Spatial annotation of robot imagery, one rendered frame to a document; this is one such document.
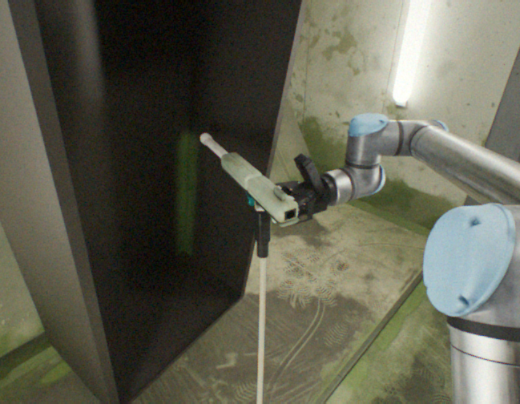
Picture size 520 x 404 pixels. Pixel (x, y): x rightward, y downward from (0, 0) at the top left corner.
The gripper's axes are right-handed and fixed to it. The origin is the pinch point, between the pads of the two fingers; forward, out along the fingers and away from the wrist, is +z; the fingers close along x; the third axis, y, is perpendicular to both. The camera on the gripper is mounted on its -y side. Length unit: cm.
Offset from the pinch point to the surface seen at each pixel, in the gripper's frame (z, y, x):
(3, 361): 83, 102, 77
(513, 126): -177, 20, 35
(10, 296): 75, 80, 93
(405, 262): -132, 105, 43
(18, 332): 75, 94, 83
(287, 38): -15.9, -32.0, 16.1
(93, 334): 40.2, 21.7, -1.0
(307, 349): -42, 108, 22
